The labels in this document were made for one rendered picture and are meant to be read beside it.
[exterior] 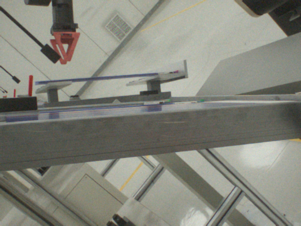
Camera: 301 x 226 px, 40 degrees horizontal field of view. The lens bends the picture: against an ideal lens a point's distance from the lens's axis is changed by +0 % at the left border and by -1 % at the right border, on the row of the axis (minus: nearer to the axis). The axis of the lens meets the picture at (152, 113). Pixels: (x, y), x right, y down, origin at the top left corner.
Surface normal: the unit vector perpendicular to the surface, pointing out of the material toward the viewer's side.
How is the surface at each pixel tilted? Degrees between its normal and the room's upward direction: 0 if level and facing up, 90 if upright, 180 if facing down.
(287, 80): 0
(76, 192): 90
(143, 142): 90
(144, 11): 90
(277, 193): 0
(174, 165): 90
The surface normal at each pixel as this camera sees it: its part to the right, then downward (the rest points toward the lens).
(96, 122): 0.34, 0.03
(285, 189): -0.70, -0.66
